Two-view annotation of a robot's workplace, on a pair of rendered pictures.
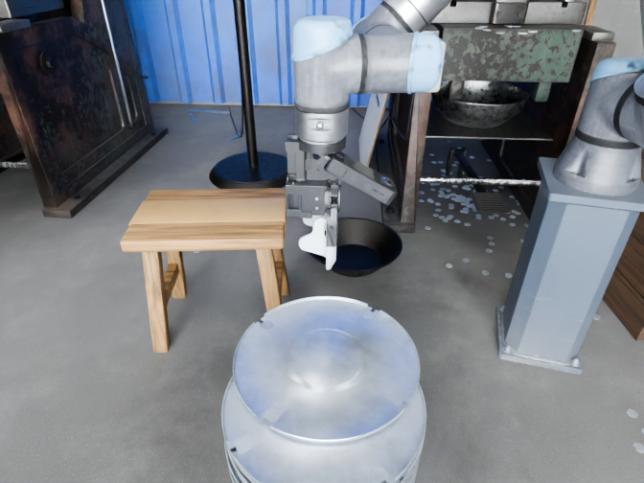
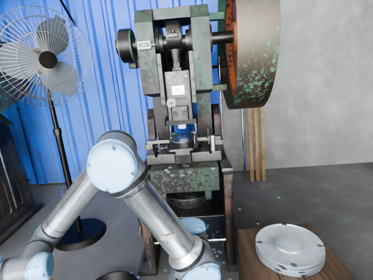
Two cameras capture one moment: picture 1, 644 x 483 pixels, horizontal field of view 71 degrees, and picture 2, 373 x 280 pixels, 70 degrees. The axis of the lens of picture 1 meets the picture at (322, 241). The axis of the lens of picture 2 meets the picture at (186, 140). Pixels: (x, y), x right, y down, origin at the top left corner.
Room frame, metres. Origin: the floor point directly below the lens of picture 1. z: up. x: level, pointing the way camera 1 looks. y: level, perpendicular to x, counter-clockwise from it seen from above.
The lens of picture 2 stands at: (0.02, -0.55, 1.21)
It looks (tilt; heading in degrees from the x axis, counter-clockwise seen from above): 16 degrees down; 359
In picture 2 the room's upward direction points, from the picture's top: 5 degrees counter-clockwise
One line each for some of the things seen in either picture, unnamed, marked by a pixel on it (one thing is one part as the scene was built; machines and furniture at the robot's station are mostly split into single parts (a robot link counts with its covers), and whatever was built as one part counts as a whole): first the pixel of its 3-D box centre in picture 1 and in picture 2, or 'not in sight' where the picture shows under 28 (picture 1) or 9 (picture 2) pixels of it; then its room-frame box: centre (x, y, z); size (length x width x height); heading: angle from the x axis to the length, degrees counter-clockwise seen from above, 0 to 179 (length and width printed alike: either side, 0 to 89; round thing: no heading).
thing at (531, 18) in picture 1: (494, 7); (184, 149); (1.64, -0.56, 0.68); 0.45 x 0.30 x 0.06; 86
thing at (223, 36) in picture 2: not in sight; (174, 41); (1.64, -0.56, 1.33); 0.66 x 0.18 x 0.18; 86
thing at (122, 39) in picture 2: not in sight; (133, 49); (1.67, -0.31, 1.31); 0.22 x 0.12 x 0.22; 176
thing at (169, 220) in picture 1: (219, 269); not in sight; (0.90, 0.26, 0.16); 0.34 x 0.24 x 0.34; 92
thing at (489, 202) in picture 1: (472, 176); not in sight; (1.50, -0.55, 0.14); 0.59 x 0.10 x 0.05; 176
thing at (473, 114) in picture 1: (475, 104); (188, 194); (1.64, -0.56, 0.36); 0.34 x 0.34 x 0.10
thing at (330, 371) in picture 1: (326, 357); not in sight; (0.49, -0.01, 0.30); 0.29 x 0.29 x 0.01
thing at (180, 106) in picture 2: not in sight; (179, 94); (1.60, -0.56, 1.04); 0.17 x 0.15 x 0.30; 176
